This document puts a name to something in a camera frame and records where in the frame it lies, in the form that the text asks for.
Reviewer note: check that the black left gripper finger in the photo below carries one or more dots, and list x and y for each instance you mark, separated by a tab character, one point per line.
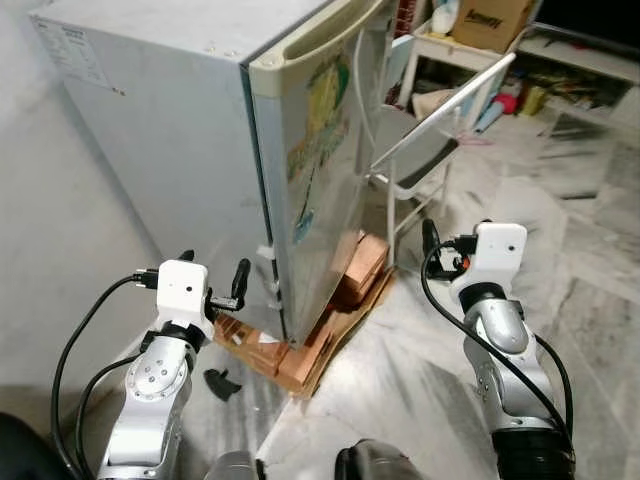
241	278
186	257

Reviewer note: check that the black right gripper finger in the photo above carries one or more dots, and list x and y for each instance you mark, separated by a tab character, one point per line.
431	238
485	222

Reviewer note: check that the small grey fridge cabinet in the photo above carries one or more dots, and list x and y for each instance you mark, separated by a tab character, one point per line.
170	150

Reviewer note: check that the small black plastic piece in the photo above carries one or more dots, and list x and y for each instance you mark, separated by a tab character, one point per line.
222	383

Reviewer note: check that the white folding chair grey seat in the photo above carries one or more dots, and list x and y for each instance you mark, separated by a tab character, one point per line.
420	150

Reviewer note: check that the small red bottle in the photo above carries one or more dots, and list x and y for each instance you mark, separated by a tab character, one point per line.
507	103

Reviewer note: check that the small yellow bottle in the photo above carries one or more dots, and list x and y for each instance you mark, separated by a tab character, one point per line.
533	100

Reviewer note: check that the grey robot left leg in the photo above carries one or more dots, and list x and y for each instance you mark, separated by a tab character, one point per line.
235	468

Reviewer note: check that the grey robot leg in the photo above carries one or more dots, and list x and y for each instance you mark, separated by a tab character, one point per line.
235	468
375	465

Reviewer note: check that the yellow green door sticker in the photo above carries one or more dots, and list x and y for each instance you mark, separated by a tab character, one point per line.
320	110

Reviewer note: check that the light blue folding chair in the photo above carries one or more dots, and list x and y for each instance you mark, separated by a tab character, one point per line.
400	65

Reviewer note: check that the white side table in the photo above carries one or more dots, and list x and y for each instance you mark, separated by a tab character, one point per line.
440	45

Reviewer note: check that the white low television shelf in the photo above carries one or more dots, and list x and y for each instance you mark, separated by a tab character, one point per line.
590	60

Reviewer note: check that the brown printed cardboard box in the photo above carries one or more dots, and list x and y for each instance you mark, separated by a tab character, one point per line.
495	22

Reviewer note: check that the white blue plastic bottle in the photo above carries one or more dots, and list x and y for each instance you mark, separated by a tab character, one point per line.
447	18

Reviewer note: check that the grey robot right leg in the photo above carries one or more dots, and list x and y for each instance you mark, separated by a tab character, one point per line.
375	465

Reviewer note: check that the black television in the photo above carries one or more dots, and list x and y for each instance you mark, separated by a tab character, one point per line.
590	20

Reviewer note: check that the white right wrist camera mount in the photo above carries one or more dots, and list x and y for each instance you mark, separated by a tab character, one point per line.
500	250

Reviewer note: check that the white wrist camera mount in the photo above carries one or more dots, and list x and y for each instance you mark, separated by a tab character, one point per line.
182	290
500	250

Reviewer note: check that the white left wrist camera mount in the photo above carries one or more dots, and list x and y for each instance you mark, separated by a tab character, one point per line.
182	290

